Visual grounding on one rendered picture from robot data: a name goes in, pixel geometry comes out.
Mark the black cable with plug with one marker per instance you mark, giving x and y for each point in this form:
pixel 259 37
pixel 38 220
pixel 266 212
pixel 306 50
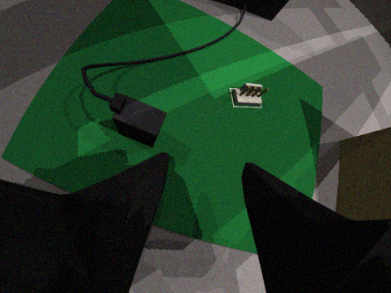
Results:
pixel 134 119

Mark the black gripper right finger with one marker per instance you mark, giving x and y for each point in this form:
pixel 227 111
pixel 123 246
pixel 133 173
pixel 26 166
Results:
pixel 302 246

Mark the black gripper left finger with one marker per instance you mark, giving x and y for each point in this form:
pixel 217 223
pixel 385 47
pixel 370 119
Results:
pixel 100 231

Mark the green circuit board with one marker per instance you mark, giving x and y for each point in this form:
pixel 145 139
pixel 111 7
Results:
pixel 227 104

